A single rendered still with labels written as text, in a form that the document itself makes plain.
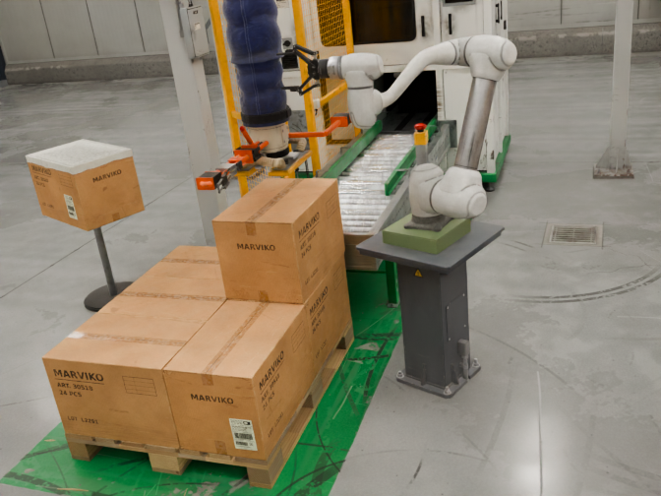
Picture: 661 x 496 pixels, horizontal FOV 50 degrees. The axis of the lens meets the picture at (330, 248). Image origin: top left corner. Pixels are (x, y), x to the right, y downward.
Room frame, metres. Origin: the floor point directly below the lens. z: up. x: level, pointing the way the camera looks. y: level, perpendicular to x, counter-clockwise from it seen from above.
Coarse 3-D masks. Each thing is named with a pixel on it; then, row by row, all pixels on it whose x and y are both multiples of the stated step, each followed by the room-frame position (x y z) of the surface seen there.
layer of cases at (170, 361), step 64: (192, 256) 3.62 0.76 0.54; (128, 320) 2.95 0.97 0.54; (192, 320) 2.87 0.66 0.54; (256, 320) 2.80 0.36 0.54; (320, 320) 3.04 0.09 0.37; (64, 384) 2.67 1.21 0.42; (128, 384) 2.55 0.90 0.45; (192, 384) 2.44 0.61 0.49; (256, 384) 2.37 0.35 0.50; (192, 448) 2.46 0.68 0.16; (256, 448) 2.35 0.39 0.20
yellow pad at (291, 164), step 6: (294, 150) 3.30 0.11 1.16; (300, 156) 3.25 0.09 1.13; (306, 156) 3.28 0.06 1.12; (288, 162) 3.18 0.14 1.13; (294, 162) 3.17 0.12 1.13; (300, 162) 3.20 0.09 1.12; (276, 168) 3.11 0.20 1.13; (282, 168) 3.10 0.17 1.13; (288, 168) 3.10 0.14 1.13; (294, 168) 3.12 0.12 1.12; (270, 174) 3.08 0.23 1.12; (276, 174) 3.07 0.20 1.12; (282, 174) 3.06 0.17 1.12; (288, 174) 3.05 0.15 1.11
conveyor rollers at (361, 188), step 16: (384, 144) 5.43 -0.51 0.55; (400, 144) 5.38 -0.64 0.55; (368, 160) 5.02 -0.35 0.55; (384, 160) 4.98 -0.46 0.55; (400, 160) 4.93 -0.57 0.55; (352, 176) 4.69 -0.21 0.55; (368, 176) 4.65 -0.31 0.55; (384, 176) 4.61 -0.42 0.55; (352, 192) 4.39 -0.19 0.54; (368, 192) 4.35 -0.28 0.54; (384, 192) 4.32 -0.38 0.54; (352, 208) 4.11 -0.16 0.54; (368, 208) 4.07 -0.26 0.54; (384, 208) 4.04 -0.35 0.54; (352, 224) 3.83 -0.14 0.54; (368, 224) 3.79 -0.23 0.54
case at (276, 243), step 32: (256, 192) 3.38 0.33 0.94; (288, 192) 3.32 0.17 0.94; (320, 192) 3.27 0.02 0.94; (224, 224) 3.03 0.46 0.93; (256, 224) 2.96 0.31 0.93; (288, 224) 2.90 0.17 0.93; (320, 224) 3.18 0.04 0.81; (224, 256) 3.04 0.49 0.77; (256, 256) 2.97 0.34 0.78; (288, 256) 2.91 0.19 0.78; (320, 256) 3.14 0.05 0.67; (224, 288) 3.05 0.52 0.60; (256, 288) 2.99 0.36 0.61; (288, 288) 2.92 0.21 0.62
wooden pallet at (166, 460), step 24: (336, 360) 3.23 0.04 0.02; (312, 384) 2.85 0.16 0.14; (312, 408) 2.83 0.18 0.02; (288, 432) 2.67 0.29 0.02; (72, 456) 2.69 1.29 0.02; (168, 456) 2.51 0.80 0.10; (192, 456) 2.46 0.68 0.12; (216, 456) 2.42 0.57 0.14; (288, 456) 2.52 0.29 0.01; (264, 480) 2.35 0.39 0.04
